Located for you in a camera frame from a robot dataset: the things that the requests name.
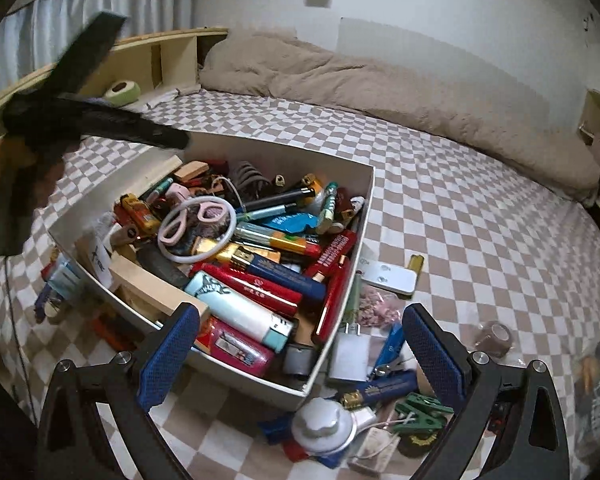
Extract light blue small box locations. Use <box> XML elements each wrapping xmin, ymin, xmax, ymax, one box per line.
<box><xmin>45</xmin><ymin>255</ymin><xmax>83</xmax><ymax>306</ymax></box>

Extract bag of pink beads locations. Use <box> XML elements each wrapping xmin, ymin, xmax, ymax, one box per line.
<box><xmin>357</xmin><ymin>289</ymin><xmax>404</xmax><ymax>329</ymax></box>

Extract pink scissors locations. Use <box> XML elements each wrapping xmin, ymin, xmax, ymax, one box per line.
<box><xmin>157</xmin><ymin>196</ymin><xmax>231</xmax><ymax>246</ymax></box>

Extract wooden block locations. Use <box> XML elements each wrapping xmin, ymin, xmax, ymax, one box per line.
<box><xmin>112</xmin><ymin>255</ymin><xmax>198</xmax><ymax>321</ymax></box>

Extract brown hair claw clip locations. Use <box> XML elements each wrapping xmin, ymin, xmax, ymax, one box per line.
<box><xmin>228</xmin><ymin>160</ymin><xmax>273</xmax><ymax>196</ymax></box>

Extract black round badge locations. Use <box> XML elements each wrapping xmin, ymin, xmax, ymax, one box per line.
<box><xmin>399</xmin><ymin>431</ymin><xmax>432</xmax><ymax>457</ymax></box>

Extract white cardboard box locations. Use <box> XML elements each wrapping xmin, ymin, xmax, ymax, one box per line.
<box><xmin>47</xmin><ymin>132</ymin><xmax>377</xmax><ymax>411</ymax></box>

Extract blue nail clipper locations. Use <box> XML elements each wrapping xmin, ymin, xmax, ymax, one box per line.
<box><xmin>372</xmin><ymin>324</ymin><xmax>407</xmax><ymax>379</ymax></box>

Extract navy lighter gold print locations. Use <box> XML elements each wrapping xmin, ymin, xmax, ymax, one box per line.
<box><xmin>344</xmin><ymin>370</ymin><xmax>422</xmax><ymax>407</ymax></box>

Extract green clothespin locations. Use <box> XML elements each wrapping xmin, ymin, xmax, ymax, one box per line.
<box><xmin>405</xmin><ymin>393</ymin><xmax>454</xmax><ymax>419</ymax></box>
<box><xmin>392</xmin><ymin>409</ymin><xmax>444</xmax><ymax>434</ymax></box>

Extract avocado plush toy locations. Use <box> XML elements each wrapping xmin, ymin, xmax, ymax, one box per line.
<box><xmin>104</xmin><ymin>80</ymin><xmax>142</xmax><ymax>106</ymax></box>

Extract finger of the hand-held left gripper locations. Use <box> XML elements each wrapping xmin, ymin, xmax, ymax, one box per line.
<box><xmin>47</xmin><ymin>11</ymin><xmax>128</xmax><ymax>97</ymax></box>
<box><xmin>77</xmin><ymin>100</ymin><xmax>191</xmax><ymax>151</ymax></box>

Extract pile of assorted lighters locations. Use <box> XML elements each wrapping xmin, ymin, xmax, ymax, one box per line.
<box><xmin>112</xmin><ymin>160</ymin><xmax>366</xmax><ymax>378</ymax></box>

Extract checkered bedsheet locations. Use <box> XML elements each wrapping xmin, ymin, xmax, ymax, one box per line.
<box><xmin>0</xmin><ymin>87</ymin><xmax>600</xmax><ymax>480</ymax></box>

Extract white flat power bank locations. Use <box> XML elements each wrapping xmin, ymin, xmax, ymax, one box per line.
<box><xmin>364</xmin><ymin>261</ymin><xmax>419</xmax><ymax>294</ymax></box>

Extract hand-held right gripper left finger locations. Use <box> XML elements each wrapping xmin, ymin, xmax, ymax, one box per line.
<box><xmin>36</xmin><ymin>301</ymin><xmax>201</xmax><ymax>480</ymax></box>

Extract white paper packet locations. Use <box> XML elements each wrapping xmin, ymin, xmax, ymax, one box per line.
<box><xmin>75</xmin><ymin>230</ymin><xmax>113</xmax><ymax>286</ymax></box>

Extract grey curtain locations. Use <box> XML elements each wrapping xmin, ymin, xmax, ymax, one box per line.
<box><xmin>0</xmin><ymin>0</ymin><xmax>201</xmax><ymax>106</ymax></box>

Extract wooden headboard shelf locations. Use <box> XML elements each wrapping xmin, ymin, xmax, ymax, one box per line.
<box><xmin>0</xmin><ymin>27</ymin><xmax>229</xmax><ymax>126</ymax></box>

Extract white plastic ring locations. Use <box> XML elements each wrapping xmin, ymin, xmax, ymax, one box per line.
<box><xmin>160</xmin><ymin>195</ymin><xmax>238</xmax><ymax>265</ymax></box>

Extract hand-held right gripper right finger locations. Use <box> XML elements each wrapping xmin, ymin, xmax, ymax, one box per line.
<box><xmin>401</xmin><ymin>302</ymin><xmax>571</xmax><ymax>480</ymax></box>

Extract white round knob lid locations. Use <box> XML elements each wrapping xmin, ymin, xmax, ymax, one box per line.
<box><xmin>291</xmin><ymin>397</ymin><xmax>357</xmax><ymax>457</ymax></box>

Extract beige duvet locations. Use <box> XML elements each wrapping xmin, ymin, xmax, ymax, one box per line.
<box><xmin>198</xmin><ymin>30</ymin><xmax>600</xmax><ymax>203</ymax></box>

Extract orange lighter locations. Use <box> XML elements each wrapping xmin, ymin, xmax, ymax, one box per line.
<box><xmin>92</xmin><ymin>310</ymin><xmax>141</xmax><ymax>356</ymax></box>

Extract brown tape roll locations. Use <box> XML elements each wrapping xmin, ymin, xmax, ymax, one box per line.
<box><xmin>474</xmin><ymin>320</ymin><xmax>516</xmax><ymax>359</ymax></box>

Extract beige small pouch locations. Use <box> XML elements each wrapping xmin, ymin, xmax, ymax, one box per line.
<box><xmin>349</xmin><ymin>429</ymin><xmax>399</xmax><ymax>472</ymax></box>

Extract white charger plug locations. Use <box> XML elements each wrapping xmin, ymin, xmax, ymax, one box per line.
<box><xmin>329</xmin><ymin>322</ymin><xmax>372</xmax><ymax>387</ymax></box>

